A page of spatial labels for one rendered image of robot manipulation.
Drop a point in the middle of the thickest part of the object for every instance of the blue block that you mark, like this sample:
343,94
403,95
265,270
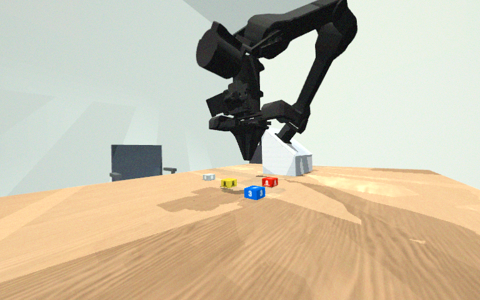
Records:
254,192

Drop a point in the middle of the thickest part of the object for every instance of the red block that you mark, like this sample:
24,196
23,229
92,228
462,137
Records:
269,181

